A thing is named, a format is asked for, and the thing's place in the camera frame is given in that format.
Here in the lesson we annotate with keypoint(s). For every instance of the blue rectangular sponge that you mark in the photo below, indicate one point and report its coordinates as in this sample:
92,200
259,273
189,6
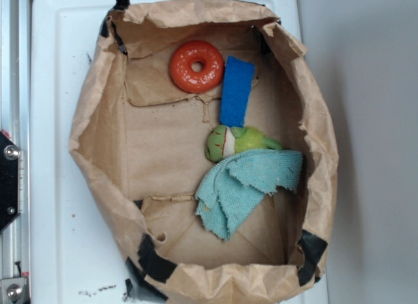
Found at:
236,91

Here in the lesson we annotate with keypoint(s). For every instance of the green plush frog toy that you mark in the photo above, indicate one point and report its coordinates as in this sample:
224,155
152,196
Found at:
225,141

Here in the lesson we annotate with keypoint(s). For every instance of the light blue terry cloth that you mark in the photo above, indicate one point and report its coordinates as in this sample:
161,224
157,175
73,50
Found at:
241,186

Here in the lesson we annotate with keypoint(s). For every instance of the orange glazed toy donut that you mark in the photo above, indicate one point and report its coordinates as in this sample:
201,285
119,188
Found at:
196,66

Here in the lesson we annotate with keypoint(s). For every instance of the brown paper bag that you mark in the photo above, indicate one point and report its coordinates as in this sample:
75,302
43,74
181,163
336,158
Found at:
140,140

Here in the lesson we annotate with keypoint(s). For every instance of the white plastic tray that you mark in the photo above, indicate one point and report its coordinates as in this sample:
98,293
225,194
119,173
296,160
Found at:
74,258

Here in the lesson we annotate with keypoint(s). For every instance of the black metal bracket plate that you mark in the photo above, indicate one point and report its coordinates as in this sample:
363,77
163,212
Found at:
9,181

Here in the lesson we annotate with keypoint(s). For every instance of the aluminium frame rail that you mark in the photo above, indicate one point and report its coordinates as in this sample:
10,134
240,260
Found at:
15,89

